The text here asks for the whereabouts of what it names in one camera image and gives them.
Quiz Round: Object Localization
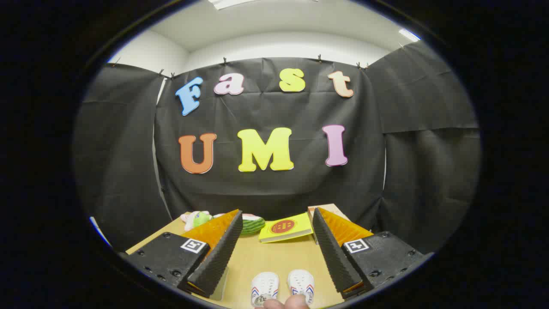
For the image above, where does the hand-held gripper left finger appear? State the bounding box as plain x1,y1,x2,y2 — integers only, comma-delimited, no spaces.
118,209,244,299

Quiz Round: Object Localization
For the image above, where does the white canvas shoe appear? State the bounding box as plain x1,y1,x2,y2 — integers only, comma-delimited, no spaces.
287,270,315,305
251,272,280,307

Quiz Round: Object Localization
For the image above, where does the black backdrop cloth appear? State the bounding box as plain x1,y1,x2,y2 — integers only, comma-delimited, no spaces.
73,41,481,254

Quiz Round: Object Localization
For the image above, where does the beige book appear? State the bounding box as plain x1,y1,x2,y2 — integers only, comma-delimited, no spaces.
308,203,350,224

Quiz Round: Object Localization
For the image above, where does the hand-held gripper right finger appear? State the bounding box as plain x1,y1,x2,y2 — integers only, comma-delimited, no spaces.
312,207,426,300

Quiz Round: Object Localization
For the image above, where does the watermelon slice plush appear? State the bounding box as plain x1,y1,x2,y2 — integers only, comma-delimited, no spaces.
240,213,266,236

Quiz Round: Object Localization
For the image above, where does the pink and green plush toy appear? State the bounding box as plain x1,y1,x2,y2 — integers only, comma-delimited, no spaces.
180,210,213,231

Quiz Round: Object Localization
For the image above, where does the yellow book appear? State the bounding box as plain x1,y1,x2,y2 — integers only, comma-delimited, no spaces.
259,212,314,244

